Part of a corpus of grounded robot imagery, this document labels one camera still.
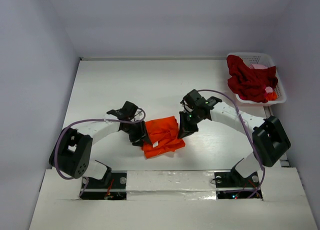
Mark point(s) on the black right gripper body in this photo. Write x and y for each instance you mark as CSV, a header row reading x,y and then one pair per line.
x,y
188,120

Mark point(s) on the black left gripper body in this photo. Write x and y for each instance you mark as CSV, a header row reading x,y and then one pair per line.
x,y
136,131

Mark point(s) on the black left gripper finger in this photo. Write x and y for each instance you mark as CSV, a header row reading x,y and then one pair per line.
x,y
137,137
144,137

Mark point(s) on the orange t-shirt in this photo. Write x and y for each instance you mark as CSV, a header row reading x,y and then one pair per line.
x,y
163,135

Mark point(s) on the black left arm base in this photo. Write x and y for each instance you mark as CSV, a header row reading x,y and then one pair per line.
x,y
114,189

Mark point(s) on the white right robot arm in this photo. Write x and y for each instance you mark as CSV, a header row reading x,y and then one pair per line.
x,y
266,136

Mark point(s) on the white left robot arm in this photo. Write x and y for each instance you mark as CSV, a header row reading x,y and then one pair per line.
x,y
71,155

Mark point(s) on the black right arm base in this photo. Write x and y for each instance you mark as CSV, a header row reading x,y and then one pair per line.
x,y
231,187

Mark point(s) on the dark red t-shirt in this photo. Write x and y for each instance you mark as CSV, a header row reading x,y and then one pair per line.
x,y
250,84

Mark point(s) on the pink garment in basket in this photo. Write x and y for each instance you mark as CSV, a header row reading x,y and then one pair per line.
x,y
257,66

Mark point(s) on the orange-red garment in basket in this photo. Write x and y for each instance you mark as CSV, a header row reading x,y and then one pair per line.
x,y
271,96

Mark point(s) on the white plastic basket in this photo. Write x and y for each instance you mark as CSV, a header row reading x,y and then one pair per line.
x,y
263,59

